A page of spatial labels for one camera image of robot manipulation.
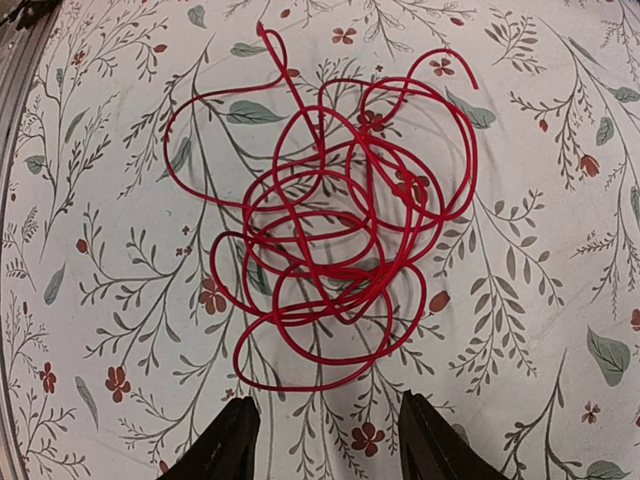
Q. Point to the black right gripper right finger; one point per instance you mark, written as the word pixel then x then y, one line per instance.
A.
pixel 430 448

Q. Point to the aluminium front rail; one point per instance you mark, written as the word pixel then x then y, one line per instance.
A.
pixel 21 51

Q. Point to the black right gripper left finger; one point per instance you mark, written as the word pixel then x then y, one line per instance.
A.
pixel 226 448

